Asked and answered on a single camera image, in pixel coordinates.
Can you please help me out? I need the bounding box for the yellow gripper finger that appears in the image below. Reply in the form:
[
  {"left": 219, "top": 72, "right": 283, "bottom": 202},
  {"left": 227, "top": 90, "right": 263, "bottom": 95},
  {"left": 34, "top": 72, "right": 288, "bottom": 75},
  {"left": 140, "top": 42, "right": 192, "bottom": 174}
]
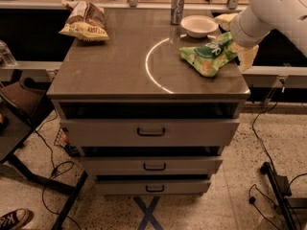
[
  {"left": 232, "top": 42, "right": 259, "bottom": 71},
  {"left": 214, "top": 13, "right": 236, "bottom": 32}
]

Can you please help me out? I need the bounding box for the green rice chip bag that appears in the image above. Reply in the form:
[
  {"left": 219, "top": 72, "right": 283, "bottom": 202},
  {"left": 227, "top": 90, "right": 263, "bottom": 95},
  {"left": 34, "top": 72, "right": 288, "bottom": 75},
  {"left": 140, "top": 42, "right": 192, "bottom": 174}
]
[{"left": 179, "top": 32, "right": 243, "bottom": 78}]

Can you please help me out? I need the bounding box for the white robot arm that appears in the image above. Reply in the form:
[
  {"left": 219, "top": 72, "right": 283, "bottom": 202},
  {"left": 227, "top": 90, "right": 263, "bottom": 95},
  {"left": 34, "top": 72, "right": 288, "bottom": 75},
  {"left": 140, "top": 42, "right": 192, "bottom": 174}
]
[{"left": 214, "top": 0, "right": 307, "bottom": 71}]

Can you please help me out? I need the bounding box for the brown chip bag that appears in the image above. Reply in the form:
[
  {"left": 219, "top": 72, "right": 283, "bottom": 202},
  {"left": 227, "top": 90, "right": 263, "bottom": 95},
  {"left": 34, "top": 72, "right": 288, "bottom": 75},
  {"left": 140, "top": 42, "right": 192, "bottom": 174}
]
[{"left": 59, "top": 0, "right": 109, "bottom": 41}]

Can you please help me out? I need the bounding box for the white bowl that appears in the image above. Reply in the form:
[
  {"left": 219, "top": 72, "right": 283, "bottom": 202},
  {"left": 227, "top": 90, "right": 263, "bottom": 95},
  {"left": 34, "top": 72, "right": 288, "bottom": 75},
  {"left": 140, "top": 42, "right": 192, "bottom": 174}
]
[{"left": 180, "top": 15, "right": 218, "bottom": 38}]

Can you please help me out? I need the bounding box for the silver soda can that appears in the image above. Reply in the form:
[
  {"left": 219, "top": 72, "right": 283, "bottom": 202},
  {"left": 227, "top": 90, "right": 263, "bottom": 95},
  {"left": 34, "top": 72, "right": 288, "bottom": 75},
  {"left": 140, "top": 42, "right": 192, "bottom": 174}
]
[{"left": 171, "top": 0, "right": 184, "bottom": 25}]

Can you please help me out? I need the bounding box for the grey drawer cabinet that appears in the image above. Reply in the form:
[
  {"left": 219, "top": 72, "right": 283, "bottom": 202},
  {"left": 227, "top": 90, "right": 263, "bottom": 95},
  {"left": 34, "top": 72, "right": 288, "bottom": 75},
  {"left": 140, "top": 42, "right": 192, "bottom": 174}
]
[{"left": 48, "top": 9, "right": 249, "bottom": 184}]

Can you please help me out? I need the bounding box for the top grey drawer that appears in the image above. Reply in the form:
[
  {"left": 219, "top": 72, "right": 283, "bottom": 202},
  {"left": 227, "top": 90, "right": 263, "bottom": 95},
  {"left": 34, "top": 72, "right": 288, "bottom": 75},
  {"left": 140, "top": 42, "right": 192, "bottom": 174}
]
[{"left": 60, "top": 119, "right": 239, "bottom": 147}]

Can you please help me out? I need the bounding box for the grey drawer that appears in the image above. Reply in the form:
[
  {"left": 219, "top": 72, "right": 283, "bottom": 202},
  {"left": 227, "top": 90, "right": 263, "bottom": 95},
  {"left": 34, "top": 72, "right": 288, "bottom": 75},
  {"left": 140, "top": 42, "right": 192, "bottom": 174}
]
[
  {"left": 81, "top": 156, "right": 222, "bottom": 175},
  {"left": 95, "top": 179, "right": 211, "bottom": 196},
  {"left": 60, "top": 119, "right": 239, "bottom": 147}
]

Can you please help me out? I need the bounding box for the black stand base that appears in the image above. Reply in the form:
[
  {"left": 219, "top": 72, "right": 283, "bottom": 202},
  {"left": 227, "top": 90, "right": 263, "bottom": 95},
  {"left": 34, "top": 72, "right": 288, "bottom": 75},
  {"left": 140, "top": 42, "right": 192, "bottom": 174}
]
[{"left": 260, "top": 162, "right": 307, "bottom": 230}]

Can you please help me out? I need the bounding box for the middle grey drawer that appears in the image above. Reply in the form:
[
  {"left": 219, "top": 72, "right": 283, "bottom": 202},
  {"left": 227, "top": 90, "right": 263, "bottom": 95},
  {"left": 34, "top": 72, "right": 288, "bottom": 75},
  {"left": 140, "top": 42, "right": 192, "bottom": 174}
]
[{"left": 81, "top": 156, "right": 222, "bottom": 175}]

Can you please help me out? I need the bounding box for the bottom grey drawer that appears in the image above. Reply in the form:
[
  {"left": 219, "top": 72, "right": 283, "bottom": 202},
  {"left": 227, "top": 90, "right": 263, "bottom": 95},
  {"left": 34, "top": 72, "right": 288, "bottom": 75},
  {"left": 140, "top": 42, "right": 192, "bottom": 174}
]
[{"left": 95, "top": 179, "right": 211, "bottom": 196}]

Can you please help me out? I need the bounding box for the clear plastic bottle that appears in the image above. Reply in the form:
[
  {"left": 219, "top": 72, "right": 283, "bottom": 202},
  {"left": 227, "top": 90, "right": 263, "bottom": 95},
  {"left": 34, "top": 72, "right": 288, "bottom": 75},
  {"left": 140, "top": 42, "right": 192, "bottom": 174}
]
[{"left": 0, "top": 40, "right": 17, "bottom": 67}]

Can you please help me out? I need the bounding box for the dark side table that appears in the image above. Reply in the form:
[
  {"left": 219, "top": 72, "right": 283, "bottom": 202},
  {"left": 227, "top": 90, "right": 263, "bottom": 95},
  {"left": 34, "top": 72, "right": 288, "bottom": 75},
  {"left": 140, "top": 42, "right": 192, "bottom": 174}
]
[{"left": 0, "top": 98, "right": 87, "bottom": 230}]

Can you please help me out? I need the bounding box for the black and white sneaker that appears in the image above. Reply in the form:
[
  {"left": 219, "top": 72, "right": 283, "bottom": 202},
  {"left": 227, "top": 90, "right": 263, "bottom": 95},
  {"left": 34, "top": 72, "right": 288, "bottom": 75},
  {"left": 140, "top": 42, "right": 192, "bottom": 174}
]
[{"left": 0, "top": 208, "right": 32, "bottom": 230}]

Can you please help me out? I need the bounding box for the black floor cable right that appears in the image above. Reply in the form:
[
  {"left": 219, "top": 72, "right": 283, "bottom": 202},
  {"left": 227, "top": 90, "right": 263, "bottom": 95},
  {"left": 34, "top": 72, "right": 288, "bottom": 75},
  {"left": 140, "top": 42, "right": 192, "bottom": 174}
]
[{"left": 248, "top": 77, "right": 307, "bottom": 230}]

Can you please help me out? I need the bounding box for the black floor cable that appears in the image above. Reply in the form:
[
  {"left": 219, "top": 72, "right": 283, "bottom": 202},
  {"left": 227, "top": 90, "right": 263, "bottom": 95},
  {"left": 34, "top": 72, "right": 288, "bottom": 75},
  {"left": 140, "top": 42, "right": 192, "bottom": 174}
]
[
  {"left": 248, "top": 77, "right": 307, "bottom": 230},
  {"left": 33, "top": 110, "right": 83, "bottom": 230}
]

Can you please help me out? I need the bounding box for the black floor cable left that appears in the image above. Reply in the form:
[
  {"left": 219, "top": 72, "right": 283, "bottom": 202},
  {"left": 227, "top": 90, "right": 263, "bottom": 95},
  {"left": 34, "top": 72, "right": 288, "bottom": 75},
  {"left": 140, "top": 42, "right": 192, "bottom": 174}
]
[{"left": 33, "top": 110, "right": 83, "bottom": 230}]

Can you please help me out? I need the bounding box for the wire mesh basket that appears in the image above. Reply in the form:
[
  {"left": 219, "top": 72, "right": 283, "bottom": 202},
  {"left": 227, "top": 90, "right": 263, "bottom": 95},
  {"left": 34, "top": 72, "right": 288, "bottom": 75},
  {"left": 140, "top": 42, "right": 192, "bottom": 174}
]
[{"left": 54, "top": 128, "right": 67, "bottom": 148}]

